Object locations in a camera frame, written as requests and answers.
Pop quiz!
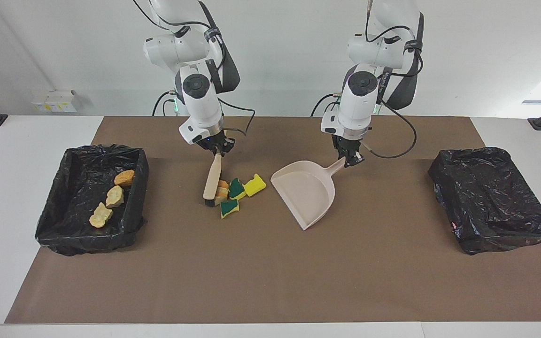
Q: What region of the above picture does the brown bread roll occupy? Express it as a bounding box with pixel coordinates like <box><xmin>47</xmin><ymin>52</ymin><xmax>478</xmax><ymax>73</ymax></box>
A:
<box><xmin>114</xmin><ymin>169</ymin><xmax>136</xmax><ymax>187</ymax></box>

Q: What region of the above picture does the black right base cable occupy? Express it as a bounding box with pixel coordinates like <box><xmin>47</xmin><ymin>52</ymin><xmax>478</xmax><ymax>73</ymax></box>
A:
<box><xmin>152</xmin><ymin>91</ymin><xmax>173</xmax><ymax>116</ymax></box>

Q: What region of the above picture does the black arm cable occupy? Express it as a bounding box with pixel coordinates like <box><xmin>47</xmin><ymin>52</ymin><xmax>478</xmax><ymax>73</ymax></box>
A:
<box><xmin>362</xmin><ymin>0</ymin><xmax>425</xmax><ymax>159</ymax></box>
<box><xmin>132</xmin><ymin>0</ymin><xmax>256</xmax><ymax>138</ymax></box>

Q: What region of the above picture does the beige handled brush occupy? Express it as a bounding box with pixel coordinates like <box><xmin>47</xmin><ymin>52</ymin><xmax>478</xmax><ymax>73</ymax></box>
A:
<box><xmin>203</xmin><ymin>153</ymin><xmax>224</xmax><ymax>207</ymax></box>

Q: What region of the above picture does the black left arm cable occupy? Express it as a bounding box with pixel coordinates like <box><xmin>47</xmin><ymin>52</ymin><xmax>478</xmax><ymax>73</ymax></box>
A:
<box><xmin>362</xmin><ymin>0</ymin><xmax>425</xmax><ymax>159</ymax></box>

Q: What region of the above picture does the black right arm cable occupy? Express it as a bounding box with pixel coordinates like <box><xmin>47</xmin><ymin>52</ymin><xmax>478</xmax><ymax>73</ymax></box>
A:
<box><xmin>132</xmin><ymin>0</ymin><xmax>256</xmax><ymax>138</ymax></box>

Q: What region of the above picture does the black-bagged bin with pink spot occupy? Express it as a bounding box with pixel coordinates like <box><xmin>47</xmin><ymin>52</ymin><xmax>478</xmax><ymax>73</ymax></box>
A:
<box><xmin>428</xmin><ymin>146</ymin><xmax>541</xmax><ymax>256</ymax></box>

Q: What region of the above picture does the pale torn bread piece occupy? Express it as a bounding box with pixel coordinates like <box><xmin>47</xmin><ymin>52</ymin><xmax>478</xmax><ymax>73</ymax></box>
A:
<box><xmin>89</xmin><ymin>202</ymin><xmax>114</xmax><ymax>229</ymax></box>

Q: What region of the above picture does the striped orange bread piece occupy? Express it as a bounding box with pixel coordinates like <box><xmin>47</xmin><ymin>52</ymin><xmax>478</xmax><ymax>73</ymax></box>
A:
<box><xmin>214</xmin><ymin>180</ymin><xmax>230</xmax><ymax>206</ymax></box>

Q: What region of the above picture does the beige plastic dustpan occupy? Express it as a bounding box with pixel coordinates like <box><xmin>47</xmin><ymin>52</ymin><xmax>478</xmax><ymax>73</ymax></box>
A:
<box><xmin>270</xmin><ymin>156</ymin><xmax>347</xmax><ymax>231</ymax></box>

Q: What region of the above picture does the black base cable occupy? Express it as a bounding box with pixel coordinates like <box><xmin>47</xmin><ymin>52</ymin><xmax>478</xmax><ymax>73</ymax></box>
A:
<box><xmin>311</xmin><ymin>93</ymin><xmax>344</xmax><ymax>117</ymax></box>
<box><xmin>152</xmin><ymin>91</ymin><xmax>173</xmax><ymax>116</ymax></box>

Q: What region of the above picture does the black-bagged trash bin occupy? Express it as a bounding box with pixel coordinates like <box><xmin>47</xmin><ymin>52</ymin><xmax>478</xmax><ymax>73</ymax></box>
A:
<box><xmin>35</xmin><ymin>144</ymin><xmax>149</xmax><ymax>257</ymax></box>

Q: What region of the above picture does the brown table mat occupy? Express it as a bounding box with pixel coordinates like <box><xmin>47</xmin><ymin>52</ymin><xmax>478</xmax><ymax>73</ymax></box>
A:
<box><xmin>5</xmin><ymin>116</ymin><xmax>541</xmax><ymax>324</ymax></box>

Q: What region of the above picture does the black left base cable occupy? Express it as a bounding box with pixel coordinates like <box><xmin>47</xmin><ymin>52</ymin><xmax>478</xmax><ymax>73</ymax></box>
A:
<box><xmin>311</xmin><ymin>93</ymin><xmax>344</xmax><ymax>117</ymax></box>

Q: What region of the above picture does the green yellow sponge piece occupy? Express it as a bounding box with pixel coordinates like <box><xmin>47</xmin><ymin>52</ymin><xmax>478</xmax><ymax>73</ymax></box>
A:
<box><xmin>220</xmin><ymin>199</ymin><xmax>240</xmax><ymax>220</ymax></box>
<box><xmin>229</xmin><ymin>177</ymin><xmax>247</xmax><ymax>201</ymax></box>

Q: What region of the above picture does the tan bread piece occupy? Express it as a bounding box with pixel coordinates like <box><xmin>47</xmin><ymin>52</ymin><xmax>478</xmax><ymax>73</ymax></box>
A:
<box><xmin>105</xmin><ymin>185</ymin><xmax>125</xmax><ymax>208</ymax></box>

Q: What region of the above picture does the white wall socket box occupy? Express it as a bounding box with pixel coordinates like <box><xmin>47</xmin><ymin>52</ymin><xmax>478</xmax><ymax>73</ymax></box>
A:
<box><xmin>31</xmin><ymin>89</ymin><xmax>78</xmax><ymax>113</ymax></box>

